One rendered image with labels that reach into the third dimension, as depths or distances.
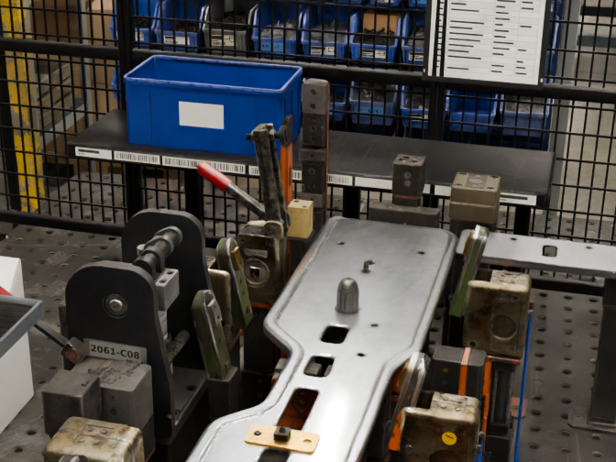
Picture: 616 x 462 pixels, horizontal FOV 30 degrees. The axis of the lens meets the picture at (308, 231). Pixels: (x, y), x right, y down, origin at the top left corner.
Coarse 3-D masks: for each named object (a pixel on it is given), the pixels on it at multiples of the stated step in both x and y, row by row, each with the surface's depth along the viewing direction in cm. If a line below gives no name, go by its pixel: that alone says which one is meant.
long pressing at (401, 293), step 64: (320, 256) 179; (384, 256) 180; (448, 256) 181; (320, 320) 160; (384, 320) 160; (320, 384) 145; (384, 384) 146; (192, 448) 131; (256, 448) 132; (320, 448) 132
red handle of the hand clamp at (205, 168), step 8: (200, 168) 174; (208, 168) 174; (208, 176) 174; (216, 176) 174; (224, 176) 174; (216, 184) 174; (224, 184) 174; (232, 184) 175; (232, 192) 174; (240, 192) 174; (240, 200) 175; (248, 200) 174; (248, 208) 175; (256, 208) 174; (264, 208) 175; (264, 216) 175
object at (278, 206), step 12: (252, 132) 170; (264, 132) 168; (276, 132) 170; (288, 132) 169; (264, 144) 169; (264, 156) 170; (276, 156) 172; (264, 168) 170; (276, 168) 173; (264, 180) 171; (276, 180) 174; (264, 192) 172; (276, 192) 172; (264, 204) 173; (276, 204) 172; (276, 216) 173; (288, 228) 177
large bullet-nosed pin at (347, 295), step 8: (344, 280) 161; (352, 280) 161; (344, 288) 161; (352, 288) 161; (336, 296) 163; (344, 296) 161; (352, 296) 161; (336, 304) 163; (344, 304) 162; (352, 304) 162; (344, 312) 162; (352, 312) 162
